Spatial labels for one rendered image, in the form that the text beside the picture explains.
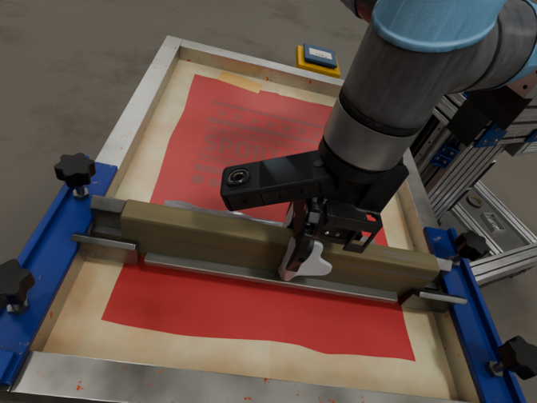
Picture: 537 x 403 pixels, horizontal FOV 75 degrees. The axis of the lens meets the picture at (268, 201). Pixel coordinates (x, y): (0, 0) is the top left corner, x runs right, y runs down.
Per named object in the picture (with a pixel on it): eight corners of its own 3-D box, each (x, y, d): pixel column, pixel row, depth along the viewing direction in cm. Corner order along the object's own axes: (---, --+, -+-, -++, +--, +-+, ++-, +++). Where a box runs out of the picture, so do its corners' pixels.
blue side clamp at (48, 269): (88, 187, 56) (81, 153, 51) (121, 193, 57) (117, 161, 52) (-27, 395, 35) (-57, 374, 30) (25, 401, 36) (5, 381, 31)
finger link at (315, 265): (319, 302, 45) (346, 253, 40) (275, 295, 44) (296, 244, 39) (316, 283, 48) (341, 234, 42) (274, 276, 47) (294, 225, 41)
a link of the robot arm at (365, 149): (343, 125, 27) (333, 73, 33) (322, 168, 30) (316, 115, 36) (431, 145, 28) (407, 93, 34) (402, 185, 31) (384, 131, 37)
